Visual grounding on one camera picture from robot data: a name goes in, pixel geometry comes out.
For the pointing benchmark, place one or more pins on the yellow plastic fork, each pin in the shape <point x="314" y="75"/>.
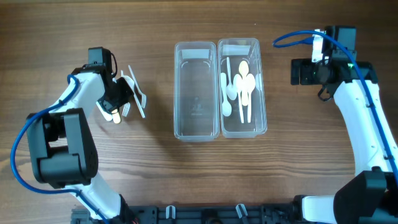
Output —
<point x="116" y="116"/>

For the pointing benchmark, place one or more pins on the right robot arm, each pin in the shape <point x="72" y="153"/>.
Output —
<point x="371" y="196"/>

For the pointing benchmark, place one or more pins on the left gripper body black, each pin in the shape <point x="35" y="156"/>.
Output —
<point x="117" y="95"/>

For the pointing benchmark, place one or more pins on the white plastic spoon large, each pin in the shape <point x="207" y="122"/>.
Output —
<point x="238" y="84"/>

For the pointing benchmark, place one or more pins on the thin white fork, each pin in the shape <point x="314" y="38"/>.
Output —
<point x="136" y="95"/>
<point x="143" y="96"/>
<point x="126" y="109"/>

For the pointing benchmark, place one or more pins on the clear plastic container left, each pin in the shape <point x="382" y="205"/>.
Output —
<point x="196" y="113"/>

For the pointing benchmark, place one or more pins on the yellow plastic spoon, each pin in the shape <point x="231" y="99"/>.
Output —
<point x="244" y="70"/>

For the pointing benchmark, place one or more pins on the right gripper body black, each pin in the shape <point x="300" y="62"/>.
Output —
<point x="310" y="71"/>

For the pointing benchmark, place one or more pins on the clear plastic container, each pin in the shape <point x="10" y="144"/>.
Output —
<point x="196" y="113"/>
<point x="239" y="49"/>

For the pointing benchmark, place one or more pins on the white plastic fork wide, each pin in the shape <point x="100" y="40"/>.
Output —
<point x="106" y="116"/>

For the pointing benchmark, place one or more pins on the clear plastic container right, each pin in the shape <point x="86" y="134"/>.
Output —
<point x="239" y="49"/>

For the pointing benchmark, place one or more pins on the short white plastic spoon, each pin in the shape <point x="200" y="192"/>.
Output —
<point x="226" y="106"/>

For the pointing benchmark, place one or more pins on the thin white plastic spoon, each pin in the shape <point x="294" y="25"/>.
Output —
<point x="231" y="92"/>

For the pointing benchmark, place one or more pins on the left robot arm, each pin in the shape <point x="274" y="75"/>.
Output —
<point x="62" y="150"/>

